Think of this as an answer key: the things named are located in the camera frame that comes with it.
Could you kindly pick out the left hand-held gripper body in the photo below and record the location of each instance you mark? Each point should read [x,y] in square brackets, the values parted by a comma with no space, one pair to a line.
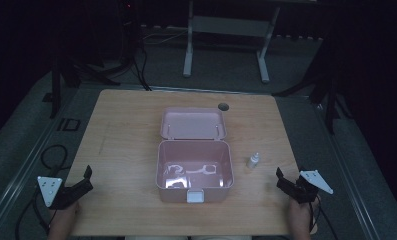
[49,190]

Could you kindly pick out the small white bottle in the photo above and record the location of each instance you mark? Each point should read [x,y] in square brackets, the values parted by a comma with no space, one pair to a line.
[253,161]

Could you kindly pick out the white metal desk frame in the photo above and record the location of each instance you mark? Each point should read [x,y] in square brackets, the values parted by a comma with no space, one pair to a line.
[227,26]

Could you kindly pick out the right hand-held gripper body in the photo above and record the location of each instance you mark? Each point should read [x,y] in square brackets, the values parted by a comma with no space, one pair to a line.
[314,181]

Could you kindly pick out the person's right hand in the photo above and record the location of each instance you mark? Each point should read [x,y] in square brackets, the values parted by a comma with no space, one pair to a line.
[299,215]

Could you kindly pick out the person's left hand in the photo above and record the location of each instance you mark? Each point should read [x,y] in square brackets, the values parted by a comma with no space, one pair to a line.
[65,218]

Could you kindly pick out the clear plastic packet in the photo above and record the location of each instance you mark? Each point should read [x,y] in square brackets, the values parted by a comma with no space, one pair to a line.
[208,168]
[176,183]
[174,170]

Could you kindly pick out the black tripod stand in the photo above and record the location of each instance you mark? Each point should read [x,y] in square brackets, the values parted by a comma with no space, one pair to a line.
[69,75]
[326,96]

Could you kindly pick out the pink storage box with lid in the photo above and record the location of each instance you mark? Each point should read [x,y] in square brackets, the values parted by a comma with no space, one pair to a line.
[194,156]

